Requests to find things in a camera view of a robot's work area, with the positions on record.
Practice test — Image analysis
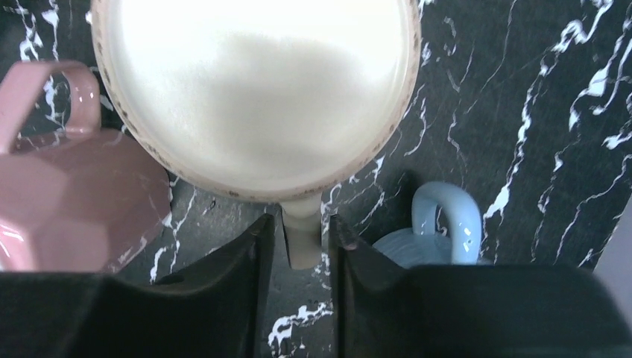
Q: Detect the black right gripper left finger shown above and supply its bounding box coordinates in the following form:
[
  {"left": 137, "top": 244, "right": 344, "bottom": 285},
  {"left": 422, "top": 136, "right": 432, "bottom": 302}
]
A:
[{"left": 1, "top": 214, "right": 275, "bottom": 357}]

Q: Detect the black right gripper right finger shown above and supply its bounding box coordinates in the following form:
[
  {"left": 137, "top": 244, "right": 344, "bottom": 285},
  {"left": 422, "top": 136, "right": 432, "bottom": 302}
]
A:
[{"left": 329, "top": 215, "right": 631, "bottom": 357}]

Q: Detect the cream speckled mug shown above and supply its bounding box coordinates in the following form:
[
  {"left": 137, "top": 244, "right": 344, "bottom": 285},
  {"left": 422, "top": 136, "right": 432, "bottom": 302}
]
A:
[{"left": 91, "top": 1, "right": 421, "bottom": 269}]

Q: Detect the light blue mug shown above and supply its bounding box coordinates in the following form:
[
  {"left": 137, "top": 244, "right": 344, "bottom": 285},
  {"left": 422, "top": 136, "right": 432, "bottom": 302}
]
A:
[{"left": 373, "top": 181, "right": 483, "bottom": 269}]

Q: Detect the pale pink faceted mug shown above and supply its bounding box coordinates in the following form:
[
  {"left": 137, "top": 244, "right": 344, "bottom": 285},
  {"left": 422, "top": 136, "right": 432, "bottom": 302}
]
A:
[{"left": 1, "top": 60, "right": 171, "bottom": 272}]

